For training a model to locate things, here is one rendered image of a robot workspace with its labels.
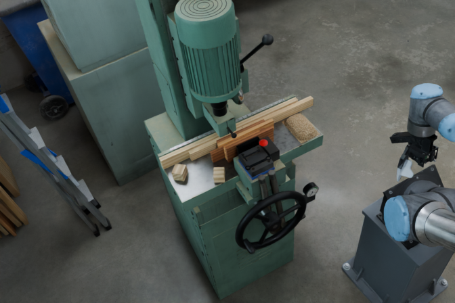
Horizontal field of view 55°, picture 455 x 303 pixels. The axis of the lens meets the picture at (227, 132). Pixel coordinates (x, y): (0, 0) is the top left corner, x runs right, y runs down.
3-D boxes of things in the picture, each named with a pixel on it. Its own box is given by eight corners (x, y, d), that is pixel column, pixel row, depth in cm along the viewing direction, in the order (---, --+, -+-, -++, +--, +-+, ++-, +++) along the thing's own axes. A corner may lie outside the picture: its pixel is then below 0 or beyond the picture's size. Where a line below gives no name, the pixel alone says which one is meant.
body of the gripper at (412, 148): (422, 169, 150) (426, 142, 143) (401, 157, 156) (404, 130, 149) (437, 159, 153) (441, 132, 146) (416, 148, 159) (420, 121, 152)
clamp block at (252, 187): (251, 199, 155) (250, 184, 148) (233, 173, 163) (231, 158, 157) (287, 181, 158) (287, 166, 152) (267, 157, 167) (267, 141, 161)
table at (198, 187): (194, 232, 151) (191, 224, 147) (162, 173, 171) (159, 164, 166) (338, 160, 166) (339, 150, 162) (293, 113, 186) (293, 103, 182)
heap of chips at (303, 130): (300, 143, 166) (301, 137, 163) (281, 122, 175) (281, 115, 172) (320, 134, 168) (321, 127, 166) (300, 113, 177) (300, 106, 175)
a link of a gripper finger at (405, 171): (404, 187, 153) (417, 164, 150) (391, 178, 157) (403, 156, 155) (408, 188, 155) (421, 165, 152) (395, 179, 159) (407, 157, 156)
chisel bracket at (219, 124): (220, 141, 160) (217, 124, 154) (204, 118, 169) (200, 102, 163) (237, 132, 162) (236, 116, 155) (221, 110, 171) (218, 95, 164)
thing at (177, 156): (163, 169, 164) (160, 161, 161) (161, 166, 165) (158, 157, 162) (298, 108, 179) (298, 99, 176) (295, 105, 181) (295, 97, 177)
